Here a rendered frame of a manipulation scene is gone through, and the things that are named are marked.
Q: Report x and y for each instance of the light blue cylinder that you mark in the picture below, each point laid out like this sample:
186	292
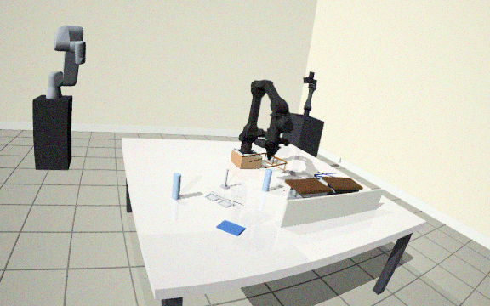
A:
267	180
176	186

